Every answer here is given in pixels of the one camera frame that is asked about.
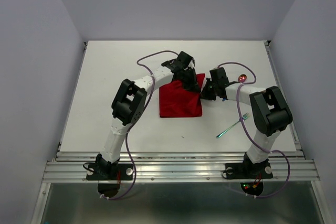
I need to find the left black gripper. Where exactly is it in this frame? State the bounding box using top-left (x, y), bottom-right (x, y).
top-left (180, 68), bottom-right (202, 93)

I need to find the red cloth napkin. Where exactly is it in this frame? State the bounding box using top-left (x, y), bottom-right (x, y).
top-left (159, 80), bottom-right (203, 118)

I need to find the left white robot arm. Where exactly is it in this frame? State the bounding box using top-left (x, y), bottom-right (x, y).
top-left (94, 50), bottom-right (201, 180)

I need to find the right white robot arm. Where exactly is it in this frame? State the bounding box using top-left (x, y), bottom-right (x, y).
top-left (201, 67), bottom-right (293, 177)

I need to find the iridescent metal spoon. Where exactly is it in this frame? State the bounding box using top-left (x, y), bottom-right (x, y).
top-left (222, 74), bottom-right (250, 104)

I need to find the iridescent metal fork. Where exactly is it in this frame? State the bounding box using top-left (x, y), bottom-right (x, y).
top-left (216, 113), bottom-right (250, 138)

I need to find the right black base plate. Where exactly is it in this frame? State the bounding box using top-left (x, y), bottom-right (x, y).
top-left (222, 162), bottom-right (273, 180)

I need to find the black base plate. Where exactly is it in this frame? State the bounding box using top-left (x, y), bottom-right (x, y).
top-left (222, 162), bottom-right (273, 180)
top-left (83, 162), bottom-right (134, 181)

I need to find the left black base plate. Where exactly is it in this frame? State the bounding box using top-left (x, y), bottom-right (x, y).
top-left (83, 162), bottom-right (134, 181)

